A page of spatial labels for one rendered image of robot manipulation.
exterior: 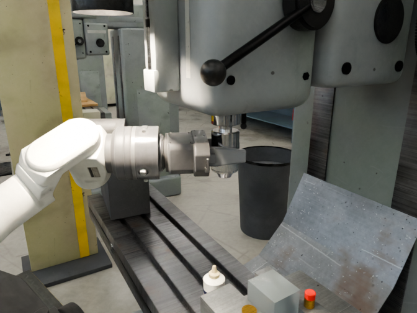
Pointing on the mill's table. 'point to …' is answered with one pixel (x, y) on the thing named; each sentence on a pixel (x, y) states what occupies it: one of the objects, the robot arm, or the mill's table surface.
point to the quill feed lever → (312, 17)
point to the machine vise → (327, 297)
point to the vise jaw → (223, 300)
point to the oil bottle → (213, 280)
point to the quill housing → (243, 103)
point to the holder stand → (126, 197)
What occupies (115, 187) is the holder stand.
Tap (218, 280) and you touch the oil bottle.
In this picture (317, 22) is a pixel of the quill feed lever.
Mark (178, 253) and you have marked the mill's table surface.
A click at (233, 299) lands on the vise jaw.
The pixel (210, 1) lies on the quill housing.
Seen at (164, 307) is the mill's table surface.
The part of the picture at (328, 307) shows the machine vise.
